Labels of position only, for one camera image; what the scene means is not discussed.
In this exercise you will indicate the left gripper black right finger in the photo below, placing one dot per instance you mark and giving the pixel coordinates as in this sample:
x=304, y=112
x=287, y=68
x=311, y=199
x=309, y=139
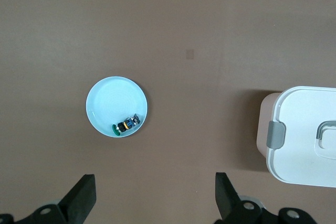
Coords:
x=228, y=203

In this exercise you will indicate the light blue round plate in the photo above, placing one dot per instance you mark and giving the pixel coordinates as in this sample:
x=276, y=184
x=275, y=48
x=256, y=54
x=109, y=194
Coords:
x=115, y=100

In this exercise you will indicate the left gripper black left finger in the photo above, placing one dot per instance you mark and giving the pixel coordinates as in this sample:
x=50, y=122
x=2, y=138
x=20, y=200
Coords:
x=78, y=203

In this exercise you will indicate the green push button switch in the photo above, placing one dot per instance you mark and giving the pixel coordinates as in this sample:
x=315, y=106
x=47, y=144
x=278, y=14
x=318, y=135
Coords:
x=126, y=125

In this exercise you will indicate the white lunch box grey latches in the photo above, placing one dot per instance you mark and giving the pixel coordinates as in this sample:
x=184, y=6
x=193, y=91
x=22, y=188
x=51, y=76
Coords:
x=299, y=142

